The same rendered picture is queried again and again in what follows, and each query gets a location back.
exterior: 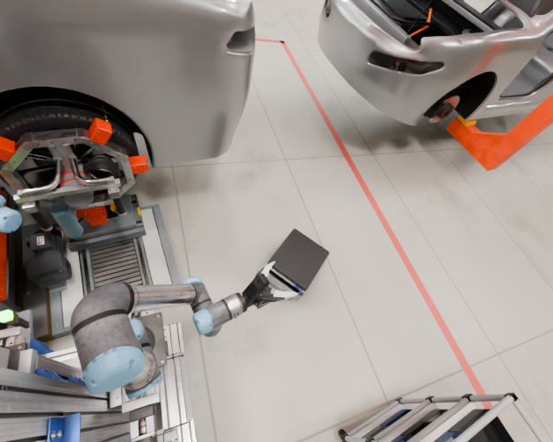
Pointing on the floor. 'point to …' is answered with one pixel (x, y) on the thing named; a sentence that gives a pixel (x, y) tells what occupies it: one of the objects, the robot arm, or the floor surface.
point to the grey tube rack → (441, 421)
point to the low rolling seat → (297, 263)
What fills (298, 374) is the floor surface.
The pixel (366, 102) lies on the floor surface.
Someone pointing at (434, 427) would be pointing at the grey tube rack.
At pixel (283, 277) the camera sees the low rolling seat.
